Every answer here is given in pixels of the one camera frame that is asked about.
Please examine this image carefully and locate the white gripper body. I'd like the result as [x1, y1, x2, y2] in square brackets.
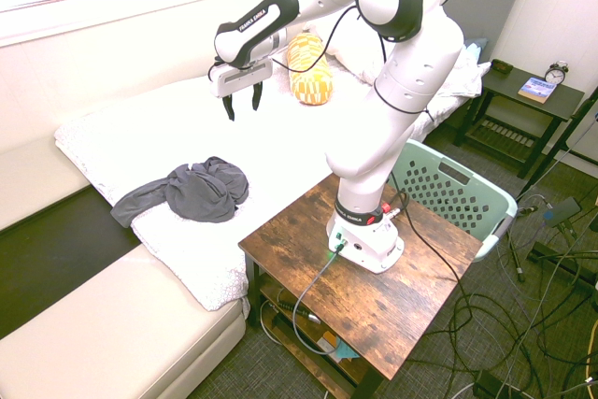
[208, 59, 275, 100]

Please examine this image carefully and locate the dark grey shirt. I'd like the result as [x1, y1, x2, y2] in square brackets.
[109, 155, 250, 229]

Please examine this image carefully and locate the mint green laundry basket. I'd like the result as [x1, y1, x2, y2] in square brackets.
[386, 138, 520, 264]

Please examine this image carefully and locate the yellow patterned bolster pillow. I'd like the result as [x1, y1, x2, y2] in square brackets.
[285, 31, 335, 107]

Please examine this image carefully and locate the white patterned duvet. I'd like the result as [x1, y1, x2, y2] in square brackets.
[53, 50, 491, 314]

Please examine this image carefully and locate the plain white pillow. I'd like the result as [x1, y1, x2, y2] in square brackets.
[320, 9, 390, 87]

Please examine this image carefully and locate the light teal cloth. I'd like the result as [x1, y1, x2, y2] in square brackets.
[463, 37, 489, 64]

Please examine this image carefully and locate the rustic wooden side table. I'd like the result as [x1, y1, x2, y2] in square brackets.
[237, 173, 484, 399]

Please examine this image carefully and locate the beige bed base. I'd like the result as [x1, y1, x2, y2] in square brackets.
[0, 136, 249, 399]

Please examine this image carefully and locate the grey headboard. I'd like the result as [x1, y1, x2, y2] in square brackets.
[438, 0, 532, 74]

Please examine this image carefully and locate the teal and orange packet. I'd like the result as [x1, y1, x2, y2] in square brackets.
[320, 331, 362, 363]

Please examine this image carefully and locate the blue book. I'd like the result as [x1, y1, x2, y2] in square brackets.
[516, 76, 558, 106]

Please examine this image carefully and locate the black nightstand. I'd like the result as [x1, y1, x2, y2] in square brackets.
[452, 59, 587, 180]

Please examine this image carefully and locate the black alarm clock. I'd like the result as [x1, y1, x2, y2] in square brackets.
[543, 60, 571, 88]

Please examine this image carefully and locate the grey power adapter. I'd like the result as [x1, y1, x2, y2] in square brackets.
[543, 196, 583, 228]

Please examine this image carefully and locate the black power strip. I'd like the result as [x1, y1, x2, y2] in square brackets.
[471, 369, 518, 399]

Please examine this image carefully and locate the grey cable with green plug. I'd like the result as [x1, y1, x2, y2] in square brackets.
[291, 238, 348, 356]

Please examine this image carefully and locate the silver cable connector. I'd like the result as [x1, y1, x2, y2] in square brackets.
[278, 299, 323, 326]

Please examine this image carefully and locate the black cable across table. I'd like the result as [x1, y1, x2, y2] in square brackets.
[387, 173, 468, 297]

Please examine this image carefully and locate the black camera stand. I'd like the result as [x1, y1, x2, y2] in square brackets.
[513, 85, 598, 288]

